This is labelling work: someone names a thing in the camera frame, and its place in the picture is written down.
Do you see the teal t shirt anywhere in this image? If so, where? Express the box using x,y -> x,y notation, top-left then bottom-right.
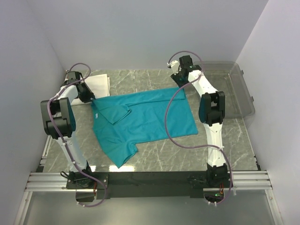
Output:
91,88 -> 198,168

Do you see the clear plastic bin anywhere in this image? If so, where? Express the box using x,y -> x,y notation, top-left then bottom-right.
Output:
201,61 -> 255,119

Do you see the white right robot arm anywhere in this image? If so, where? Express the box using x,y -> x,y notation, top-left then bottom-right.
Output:
168,55 -> 230,187

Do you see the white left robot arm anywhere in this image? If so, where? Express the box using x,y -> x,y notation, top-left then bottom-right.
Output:
40,71 -> 96,189

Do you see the folded white t shirt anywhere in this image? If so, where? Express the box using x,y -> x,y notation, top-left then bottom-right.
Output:
64,74 -> 110,105

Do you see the black base crossbar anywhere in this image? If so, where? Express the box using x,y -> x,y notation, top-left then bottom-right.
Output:
65,170 -> 235,200

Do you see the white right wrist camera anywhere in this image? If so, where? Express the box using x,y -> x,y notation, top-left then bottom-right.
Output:
167,60 -> 181,75

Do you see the aluminium frame rail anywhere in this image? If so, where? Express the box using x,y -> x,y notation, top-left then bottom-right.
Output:
25,171 -> 272,192

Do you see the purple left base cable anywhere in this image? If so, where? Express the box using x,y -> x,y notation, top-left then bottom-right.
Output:
78,185 -> 109,208

